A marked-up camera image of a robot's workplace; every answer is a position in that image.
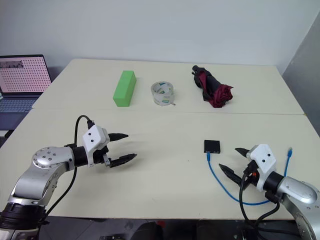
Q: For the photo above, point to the dark rounded shape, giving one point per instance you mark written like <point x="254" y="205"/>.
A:
<point x="150" y="231"/>

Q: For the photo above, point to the grey partition panel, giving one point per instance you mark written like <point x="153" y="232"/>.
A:
<point x="303" y="75"/>

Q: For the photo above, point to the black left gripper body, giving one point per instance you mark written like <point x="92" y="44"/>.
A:
<point x="101" y="156"/>

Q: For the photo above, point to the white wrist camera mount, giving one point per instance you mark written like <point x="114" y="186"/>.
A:
<point x="93" y="136"/>
<point x="262" y="155"/>

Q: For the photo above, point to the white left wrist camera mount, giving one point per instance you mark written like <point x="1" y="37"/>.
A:
<point x="93" y="136"/>

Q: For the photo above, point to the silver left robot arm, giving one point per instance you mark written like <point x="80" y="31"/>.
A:
<point x="45" y="160"/>

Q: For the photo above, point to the clear tape roll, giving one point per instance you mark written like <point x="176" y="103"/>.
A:
<point x="162" y="93"/>

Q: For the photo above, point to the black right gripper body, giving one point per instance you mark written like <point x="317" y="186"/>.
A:
<point x="251" y="178"/>

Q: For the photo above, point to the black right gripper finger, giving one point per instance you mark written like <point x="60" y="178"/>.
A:
<point x="243" y="152"/>
<point x="231" y="173"/>

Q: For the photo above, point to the folded red black umbrella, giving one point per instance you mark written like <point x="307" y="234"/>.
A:
<point x="215" y="87"/>

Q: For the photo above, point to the open laptop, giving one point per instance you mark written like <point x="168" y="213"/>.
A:
<point x="22" y="75"/>

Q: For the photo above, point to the small black box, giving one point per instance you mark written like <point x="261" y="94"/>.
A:
<point x="212" y="146"/>

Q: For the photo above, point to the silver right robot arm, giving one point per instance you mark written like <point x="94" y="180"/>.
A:
<point x="297" y="190"/>

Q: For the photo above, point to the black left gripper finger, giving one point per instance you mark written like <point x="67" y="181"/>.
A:
<point x="118" y="136"/>
<point x="123" y="160"/>

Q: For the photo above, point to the green rectangular block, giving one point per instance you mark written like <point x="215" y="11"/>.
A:
<point x="124" y="87"/>

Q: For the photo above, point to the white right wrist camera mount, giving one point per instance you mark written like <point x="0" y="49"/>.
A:
<point x="262" y="155"/>

